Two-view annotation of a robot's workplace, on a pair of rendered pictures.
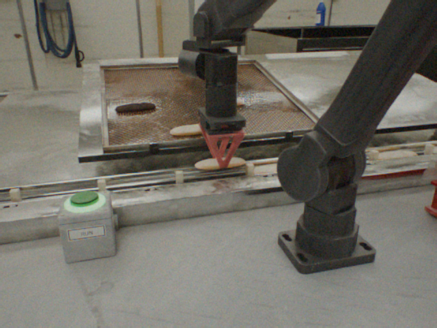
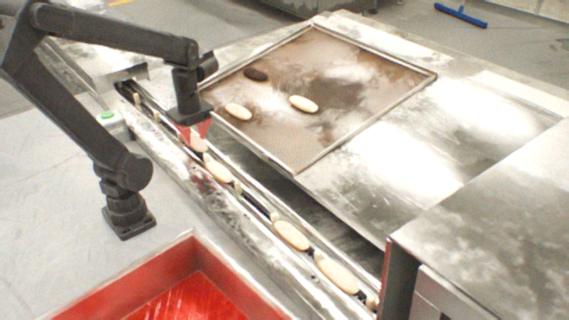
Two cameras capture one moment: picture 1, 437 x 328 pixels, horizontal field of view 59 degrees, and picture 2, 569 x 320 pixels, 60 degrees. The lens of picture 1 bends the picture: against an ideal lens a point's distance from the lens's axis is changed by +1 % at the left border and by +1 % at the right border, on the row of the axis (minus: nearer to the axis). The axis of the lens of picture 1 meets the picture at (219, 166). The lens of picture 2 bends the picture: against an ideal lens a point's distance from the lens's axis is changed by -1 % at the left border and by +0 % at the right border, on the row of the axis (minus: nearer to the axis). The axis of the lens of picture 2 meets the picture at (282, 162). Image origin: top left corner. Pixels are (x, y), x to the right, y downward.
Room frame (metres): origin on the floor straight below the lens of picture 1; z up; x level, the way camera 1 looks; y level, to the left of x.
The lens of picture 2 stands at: (0.51, -1.05, 1.57)
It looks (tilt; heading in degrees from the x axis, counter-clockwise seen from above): 36 degrees down; 69
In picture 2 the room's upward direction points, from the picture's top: 2 degrees counter-clockwise
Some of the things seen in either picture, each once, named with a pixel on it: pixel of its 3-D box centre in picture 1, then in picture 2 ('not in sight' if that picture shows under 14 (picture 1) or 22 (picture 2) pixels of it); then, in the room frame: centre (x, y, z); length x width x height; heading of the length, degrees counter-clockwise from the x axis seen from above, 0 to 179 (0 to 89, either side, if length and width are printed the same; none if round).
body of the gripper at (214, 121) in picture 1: (220, 103); (188, 102); (0.68, 0.00, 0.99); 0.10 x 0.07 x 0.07; 16
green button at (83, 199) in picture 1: (85, 201); (107, 116); (0.49, 0.19, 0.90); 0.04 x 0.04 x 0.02
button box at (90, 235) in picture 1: (90, 234); (113, 133); (0.49, 0.19, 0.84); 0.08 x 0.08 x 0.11; 15
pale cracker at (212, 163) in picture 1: (220, 162); (195, 141); (0.68, 0.00, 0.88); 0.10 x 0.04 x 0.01; 105
